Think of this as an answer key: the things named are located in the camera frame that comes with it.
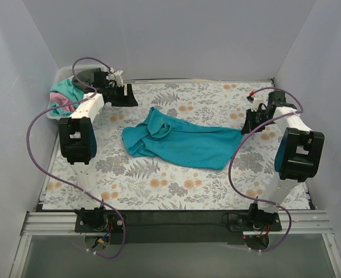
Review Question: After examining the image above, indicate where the pink shirt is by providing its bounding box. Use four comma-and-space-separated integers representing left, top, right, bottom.
49, 92, 75, 112

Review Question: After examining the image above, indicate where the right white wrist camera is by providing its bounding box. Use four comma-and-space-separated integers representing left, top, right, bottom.
246, 92, 267, 112

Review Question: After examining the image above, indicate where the teal t shirt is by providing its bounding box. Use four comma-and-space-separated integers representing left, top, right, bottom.
122, 107, 243, 170

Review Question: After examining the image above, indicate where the mint green shirt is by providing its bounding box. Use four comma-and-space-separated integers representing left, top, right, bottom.
49, 79, 84, 117

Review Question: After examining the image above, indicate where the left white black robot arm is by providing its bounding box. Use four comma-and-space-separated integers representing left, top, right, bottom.
59, 68, 138, 232

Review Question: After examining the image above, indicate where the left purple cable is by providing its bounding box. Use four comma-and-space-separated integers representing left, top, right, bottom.
26, 57, 126, 259

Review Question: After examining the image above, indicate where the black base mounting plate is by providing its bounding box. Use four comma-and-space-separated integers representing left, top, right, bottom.
74, 208, 282, 245

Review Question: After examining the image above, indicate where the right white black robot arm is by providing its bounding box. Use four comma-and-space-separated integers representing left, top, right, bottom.
241, 89, 325, 231

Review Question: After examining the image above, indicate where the floral patterned table mat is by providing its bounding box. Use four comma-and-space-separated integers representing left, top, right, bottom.
42, 82, 310, 211

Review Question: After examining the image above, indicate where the purple cable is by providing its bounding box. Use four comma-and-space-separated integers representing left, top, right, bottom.
227, 87, 304, 253
26, 57, 126, 259

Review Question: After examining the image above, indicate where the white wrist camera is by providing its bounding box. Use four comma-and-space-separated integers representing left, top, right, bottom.
109, 70, 124, 87
246, 92, 267, 112

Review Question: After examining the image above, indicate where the aluminium frame rail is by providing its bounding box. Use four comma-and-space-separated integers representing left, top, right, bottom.
21, 210, 333, 235

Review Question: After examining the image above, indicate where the white plastic laundry basket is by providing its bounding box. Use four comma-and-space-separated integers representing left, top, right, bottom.
46, 66, 107, 122

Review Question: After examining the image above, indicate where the dark grey shirt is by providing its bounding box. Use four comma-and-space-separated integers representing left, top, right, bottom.
72, 68, 101, 93

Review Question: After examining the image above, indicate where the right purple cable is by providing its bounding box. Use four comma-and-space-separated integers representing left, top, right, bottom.
227, 87, 304, 253

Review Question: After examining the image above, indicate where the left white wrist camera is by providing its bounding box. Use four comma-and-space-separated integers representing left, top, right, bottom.
109, 70, 124, 87

